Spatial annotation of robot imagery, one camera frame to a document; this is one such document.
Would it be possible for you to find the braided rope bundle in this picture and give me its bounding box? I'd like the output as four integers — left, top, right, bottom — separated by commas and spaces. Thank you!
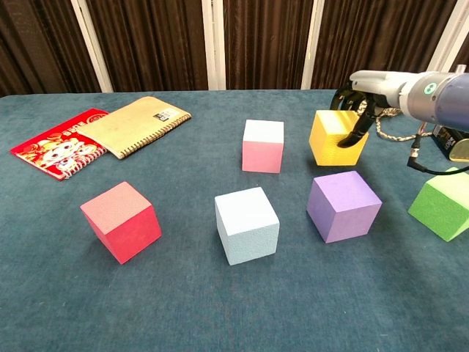
373, 108, 435, 142

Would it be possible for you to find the teal felt table mat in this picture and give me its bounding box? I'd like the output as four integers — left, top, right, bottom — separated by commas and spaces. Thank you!
0, 87, 469, 352

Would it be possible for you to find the red spiral notebook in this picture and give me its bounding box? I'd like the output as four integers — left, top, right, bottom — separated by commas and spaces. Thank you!
10, 107, 110, 182

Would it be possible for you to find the black and gold tin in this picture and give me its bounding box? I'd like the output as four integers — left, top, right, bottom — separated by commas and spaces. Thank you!
432, 124, 469, 163

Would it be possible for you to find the pink foam cube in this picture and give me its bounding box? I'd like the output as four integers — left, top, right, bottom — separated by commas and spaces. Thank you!
241, 119, 285, 174

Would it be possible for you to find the purple foam cube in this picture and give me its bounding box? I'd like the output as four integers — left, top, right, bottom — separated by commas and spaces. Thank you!
306, 170, 383, 244

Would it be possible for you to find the green foam cube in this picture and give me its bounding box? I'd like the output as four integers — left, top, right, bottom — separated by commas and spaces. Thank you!
407, 166, 469, 243

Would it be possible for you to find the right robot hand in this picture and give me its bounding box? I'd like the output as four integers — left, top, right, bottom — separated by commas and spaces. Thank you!
329, 69, 408, 149

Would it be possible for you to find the dark brown curtain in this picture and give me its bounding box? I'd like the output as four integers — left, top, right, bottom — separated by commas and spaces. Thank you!
0, 0, 469, 98

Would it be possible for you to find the white metal frame post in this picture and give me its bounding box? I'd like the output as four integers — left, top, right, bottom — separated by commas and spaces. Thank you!
70, 0, 114, 93
201, 0, 227, 91
300, 0, 326, 90
419, 0, 469, 89

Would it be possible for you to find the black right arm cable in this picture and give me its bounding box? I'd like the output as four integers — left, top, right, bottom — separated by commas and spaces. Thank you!
406, 122, 469, 175

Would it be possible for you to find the light blue foam cube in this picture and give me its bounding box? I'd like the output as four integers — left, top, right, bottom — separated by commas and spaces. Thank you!
214, 186, 281, 266

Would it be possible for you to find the red foam cube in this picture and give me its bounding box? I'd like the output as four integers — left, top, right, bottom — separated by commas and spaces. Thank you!
79, 181, 163, 265

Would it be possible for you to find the yellow foam cube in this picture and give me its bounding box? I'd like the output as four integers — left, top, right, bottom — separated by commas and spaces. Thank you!
309, 109, 369, 167

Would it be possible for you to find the tan kraft spiral notebook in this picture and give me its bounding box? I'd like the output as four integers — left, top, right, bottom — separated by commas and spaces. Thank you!
75, 95, 193, 160

